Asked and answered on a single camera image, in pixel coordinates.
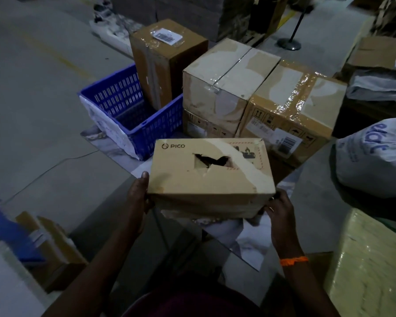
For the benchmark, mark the stack of brown cartons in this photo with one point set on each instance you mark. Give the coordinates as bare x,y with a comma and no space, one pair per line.
191,13

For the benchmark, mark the torn-top small cardboard box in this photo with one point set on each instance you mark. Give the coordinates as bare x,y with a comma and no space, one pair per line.
211,178

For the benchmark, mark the person's right thumb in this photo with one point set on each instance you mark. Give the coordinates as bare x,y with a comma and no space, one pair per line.
271,205

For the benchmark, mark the white power strip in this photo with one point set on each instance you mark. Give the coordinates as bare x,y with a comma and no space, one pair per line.
114,34

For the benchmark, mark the person's left thumb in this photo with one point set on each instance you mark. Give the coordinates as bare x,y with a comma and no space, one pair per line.
144,183

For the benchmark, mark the white plastic sheet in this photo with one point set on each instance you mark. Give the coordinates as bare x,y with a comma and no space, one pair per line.
102,128

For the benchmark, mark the person's right forearm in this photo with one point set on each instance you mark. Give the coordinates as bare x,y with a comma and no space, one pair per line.
303,287

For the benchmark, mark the glossy taped cardboard box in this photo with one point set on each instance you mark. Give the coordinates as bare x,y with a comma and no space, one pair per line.
290,112

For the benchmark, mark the white plastic sack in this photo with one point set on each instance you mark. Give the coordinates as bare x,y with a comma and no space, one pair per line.
373,158

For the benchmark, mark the person's maroon shirt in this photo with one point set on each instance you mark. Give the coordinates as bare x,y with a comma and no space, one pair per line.
191,300

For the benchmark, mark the tall brown cardboard box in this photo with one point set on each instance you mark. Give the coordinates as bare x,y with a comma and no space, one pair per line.
166,59

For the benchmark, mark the orange thread wristband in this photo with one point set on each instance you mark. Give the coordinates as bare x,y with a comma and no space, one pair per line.
293,260

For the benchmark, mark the pale taped cardboard box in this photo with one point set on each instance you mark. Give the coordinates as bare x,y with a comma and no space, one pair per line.
221,89

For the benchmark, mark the yellow wrapped parcel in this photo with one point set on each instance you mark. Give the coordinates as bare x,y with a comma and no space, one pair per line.
369,267

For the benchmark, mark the blue flat package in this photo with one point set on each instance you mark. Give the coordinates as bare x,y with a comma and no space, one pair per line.
6,231

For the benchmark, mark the person's left hand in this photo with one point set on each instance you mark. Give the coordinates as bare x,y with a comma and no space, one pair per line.
135,201

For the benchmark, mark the open cardboard box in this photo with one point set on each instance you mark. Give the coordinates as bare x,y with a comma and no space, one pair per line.
379,54

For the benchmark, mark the person's left forearm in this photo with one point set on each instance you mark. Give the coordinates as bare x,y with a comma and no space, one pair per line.
95,270

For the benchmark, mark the black stanchion post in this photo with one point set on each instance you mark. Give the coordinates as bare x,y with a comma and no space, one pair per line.
292,32

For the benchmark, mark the blue plastic crate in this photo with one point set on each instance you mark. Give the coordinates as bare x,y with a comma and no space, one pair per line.
132,112

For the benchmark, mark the grey plastic bag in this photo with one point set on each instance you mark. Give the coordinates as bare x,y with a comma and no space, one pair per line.
379,87

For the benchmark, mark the small brown cardboard box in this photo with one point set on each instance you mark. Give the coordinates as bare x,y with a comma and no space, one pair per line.
51,250

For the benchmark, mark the person's right hand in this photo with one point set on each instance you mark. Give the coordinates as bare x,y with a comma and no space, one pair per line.
283,221

